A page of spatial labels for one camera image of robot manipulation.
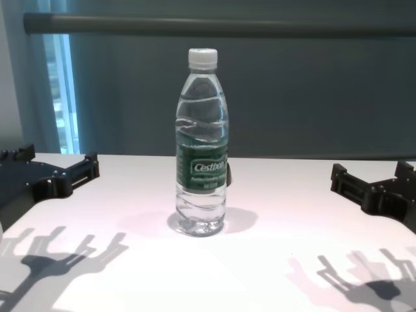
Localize grey handrail bar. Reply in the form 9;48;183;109
23;12;416;39

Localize clear water bottle green label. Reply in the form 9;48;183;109
174;47;230;237

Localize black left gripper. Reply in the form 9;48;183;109
0;144;100;212

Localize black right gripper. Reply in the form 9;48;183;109
330;160;416;235

